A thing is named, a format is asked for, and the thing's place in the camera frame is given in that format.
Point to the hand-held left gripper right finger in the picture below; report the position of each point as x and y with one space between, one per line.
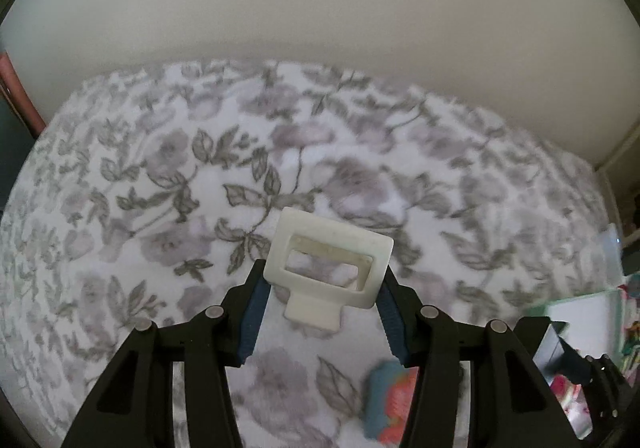
392 328

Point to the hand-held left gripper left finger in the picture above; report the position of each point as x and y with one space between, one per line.
252 318

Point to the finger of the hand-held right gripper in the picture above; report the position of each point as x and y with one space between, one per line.
602 383
530 328

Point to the white plastic frame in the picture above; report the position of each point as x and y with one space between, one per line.
280 268

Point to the white tray with teal rim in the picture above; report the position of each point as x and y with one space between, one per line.
585 308

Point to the colourful printed cloth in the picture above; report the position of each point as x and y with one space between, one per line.
631 328

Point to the colourful foam puzzle toy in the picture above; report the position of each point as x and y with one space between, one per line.
382 393

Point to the floral blanket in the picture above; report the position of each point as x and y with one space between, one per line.
150 178

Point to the pink board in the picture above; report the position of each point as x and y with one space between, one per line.
20 88

